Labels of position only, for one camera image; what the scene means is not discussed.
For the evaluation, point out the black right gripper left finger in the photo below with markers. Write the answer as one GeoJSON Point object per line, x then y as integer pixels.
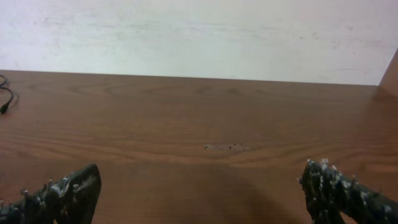
{"type": "Point", "coordinates": [72, 199]}

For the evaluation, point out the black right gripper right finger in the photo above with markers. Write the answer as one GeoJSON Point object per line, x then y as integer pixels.
{"type": "Point", "coordinates": [329, 194]}

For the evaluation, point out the right brown cardboard panel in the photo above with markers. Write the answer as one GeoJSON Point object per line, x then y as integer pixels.
{"type": "Point", "coordinates": [389, 81]}

